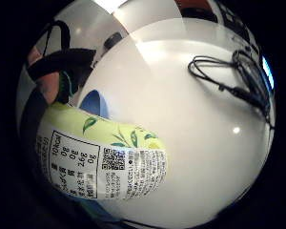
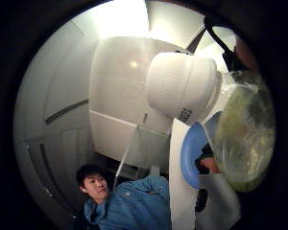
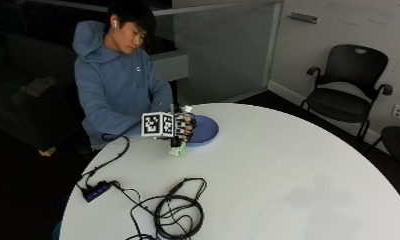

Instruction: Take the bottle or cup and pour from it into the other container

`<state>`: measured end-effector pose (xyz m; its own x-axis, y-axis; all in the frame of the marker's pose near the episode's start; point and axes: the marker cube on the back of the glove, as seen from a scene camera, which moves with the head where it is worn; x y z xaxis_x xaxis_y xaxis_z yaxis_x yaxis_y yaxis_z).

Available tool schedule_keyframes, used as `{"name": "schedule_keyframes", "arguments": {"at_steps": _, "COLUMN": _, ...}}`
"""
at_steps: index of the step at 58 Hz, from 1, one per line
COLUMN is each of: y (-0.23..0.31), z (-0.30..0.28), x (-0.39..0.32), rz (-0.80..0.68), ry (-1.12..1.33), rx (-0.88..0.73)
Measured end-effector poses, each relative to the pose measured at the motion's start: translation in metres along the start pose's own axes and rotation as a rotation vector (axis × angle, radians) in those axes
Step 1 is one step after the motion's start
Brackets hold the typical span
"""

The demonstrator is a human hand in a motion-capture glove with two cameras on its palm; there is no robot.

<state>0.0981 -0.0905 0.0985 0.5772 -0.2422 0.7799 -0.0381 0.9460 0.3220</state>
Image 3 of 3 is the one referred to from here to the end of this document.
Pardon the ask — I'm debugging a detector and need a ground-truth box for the clear bottle with green label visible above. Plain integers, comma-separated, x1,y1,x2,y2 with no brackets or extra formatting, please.
165,105,195,158

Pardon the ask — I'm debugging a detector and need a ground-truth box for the blue round plate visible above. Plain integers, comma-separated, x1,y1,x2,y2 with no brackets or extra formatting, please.
184,114,220,148

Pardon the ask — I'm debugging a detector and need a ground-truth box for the white marker cube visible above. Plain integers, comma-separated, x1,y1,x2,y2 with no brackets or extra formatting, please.
140,111,176,139

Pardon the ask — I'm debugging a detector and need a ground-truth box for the the person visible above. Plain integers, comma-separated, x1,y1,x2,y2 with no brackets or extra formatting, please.
71,0,175,151

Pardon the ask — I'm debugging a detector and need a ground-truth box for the glass partition panel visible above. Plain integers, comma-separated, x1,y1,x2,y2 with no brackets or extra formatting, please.
151,0,285,105

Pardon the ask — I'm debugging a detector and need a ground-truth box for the black usb hub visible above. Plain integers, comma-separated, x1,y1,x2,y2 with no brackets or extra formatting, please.
80,180,114,203

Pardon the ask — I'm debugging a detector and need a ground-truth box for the dark sofa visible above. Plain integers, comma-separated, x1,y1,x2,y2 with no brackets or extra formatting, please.
0,32,84,153

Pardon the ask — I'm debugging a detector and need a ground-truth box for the black office chair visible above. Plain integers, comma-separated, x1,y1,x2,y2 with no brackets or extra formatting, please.
300,44,394,141

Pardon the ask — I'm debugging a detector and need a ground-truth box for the black cable to glove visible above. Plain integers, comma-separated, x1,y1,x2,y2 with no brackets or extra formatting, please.
75,133,132,188

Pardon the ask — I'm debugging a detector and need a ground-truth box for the black coiled cable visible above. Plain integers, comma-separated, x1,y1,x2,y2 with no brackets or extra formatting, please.
110,177,209,240

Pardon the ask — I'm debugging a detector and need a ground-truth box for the grey wall handle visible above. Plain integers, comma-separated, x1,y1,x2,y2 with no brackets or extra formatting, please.
287,12,320,25

